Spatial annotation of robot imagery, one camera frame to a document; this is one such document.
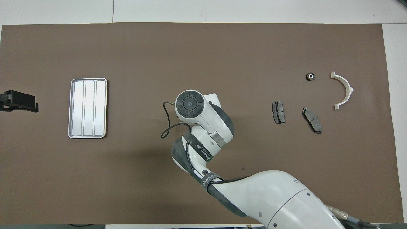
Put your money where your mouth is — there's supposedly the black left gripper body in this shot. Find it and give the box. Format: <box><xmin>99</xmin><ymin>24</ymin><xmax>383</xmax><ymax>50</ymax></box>
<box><xmin>0</xmin><ymin>90</ymin><xmax>14</xmax><ymax>112</ymax></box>

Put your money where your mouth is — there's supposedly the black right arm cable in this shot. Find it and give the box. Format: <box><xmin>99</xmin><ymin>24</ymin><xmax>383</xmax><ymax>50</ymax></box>
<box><xmin>161</xmin><ymin>101</ymin><xmax>192</xmax><ymax>139</ymax></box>

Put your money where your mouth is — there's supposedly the curved dark brake pad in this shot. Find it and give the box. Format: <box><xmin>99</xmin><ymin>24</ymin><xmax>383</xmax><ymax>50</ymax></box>
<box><xmin>302</xmin><ymin>107</ymin><xmax>322</xmax><ymax>134</ymax></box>

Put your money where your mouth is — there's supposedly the brown table mat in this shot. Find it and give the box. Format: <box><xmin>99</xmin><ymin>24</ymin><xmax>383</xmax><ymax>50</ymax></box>
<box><xmin>0</xmin><ymin>22</ymin><xmax>399</xmax><ymax>225</ymax></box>

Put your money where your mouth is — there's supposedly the white half ring bracket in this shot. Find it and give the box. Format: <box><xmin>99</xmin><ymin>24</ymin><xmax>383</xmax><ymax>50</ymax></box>
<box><xmin>331</xmin><ymin>71</ymin><xmax>354</xmax><ymax>110</ymax></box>

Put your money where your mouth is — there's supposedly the rectangular dark brake pad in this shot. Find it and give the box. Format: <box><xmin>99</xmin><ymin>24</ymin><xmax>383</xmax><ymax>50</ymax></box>
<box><xmin>272</xmin><ymin>101</ymin><xmax>286</xmax><ymax>124</ymax></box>

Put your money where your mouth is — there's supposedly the silver metal tray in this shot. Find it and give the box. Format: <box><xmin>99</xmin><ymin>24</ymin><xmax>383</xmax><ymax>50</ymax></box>
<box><xmin>68</xmin><ymin>78</ymin><xmax>108</xmax><ymax>139</ymax></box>

